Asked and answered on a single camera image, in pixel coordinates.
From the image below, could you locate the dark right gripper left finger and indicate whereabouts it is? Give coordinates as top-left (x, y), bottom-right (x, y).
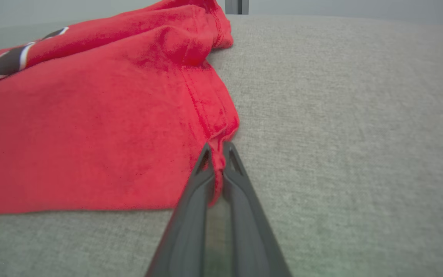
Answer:
top-left (145, 142), bottom-right (216, 277)

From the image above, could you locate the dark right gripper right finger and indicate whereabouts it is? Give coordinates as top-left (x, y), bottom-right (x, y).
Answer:
top-left (221, 141), bottom-right (293, 277)

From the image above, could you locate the red basketball jersey black lettering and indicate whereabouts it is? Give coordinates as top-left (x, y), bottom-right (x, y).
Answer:
top-left (0, 0), bottom-right (240, 215)

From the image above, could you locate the grey fabric sofa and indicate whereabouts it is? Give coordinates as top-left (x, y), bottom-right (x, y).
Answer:
top-left (0, 15), bottom-right (443, 277)

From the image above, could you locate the grey partition post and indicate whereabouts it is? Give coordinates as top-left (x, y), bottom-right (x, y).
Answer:
top-left (225, 0), bottom-right (250, 15)

